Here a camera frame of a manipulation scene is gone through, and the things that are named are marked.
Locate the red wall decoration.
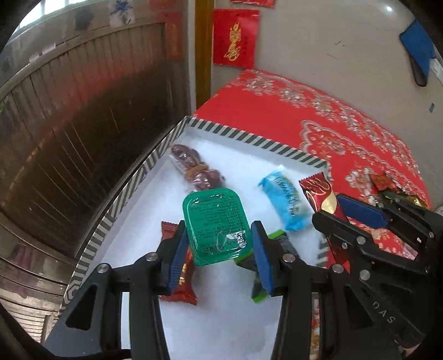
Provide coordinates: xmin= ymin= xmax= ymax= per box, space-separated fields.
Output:
xmin=230 ymin=0 xmax=275 ymax=8
xmin=212 ymin=9 xmax=260 ymax=69

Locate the black green snack packet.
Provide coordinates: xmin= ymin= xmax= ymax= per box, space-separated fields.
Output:
xmin=234 ymin=230 xmax=300 ymax=303

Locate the striped white cardboard box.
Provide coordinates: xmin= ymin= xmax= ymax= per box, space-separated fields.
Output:
xmin=58 ymin=115 xmax=331 ymax=360

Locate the small red snack packet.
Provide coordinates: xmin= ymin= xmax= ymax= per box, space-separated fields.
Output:
xmin=159 ymin=221 xmax=198 ymax=306

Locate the upper red wall decoration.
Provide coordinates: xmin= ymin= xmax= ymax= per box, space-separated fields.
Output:
xmin=230 ymin=0 xmax=275 ymax=8

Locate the red foil snack packet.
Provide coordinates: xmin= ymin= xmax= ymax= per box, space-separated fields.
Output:
xmin=299 ymin=173 xmax=350 ymax=271

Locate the gold foil packet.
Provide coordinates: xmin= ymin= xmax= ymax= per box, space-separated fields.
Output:
xmin=381 ymin=190 xmax=429 ymax=209

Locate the wooden door frame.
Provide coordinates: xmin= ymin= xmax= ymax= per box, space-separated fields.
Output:
xmin=194 ymin=0 xmax=215 ymax=108

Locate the blue snack packet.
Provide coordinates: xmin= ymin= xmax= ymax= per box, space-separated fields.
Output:
xmin=258 ymin=165 xmax=310 ymax=232

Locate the green lidded jelly cup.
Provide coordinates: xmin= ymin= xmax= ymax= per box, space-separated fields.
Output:
xmin=182 ymin=187 xmax=252 ymax=266

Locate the red floral tablecloth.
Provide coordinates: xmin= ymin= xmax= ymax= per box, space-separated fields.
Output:
xmin=194 ymin=70 xmax=429 ymax=205

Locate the brown wooden door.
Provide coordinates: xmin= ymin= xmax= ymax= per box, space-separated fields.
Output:
xmin=1 ymin=11 xmax=189 ymax=342

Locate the dried dates plastic bag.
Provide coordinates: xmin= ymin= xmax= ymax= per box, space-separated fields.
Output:
xmin=170 ymin=144 xmax=225 ymax=192

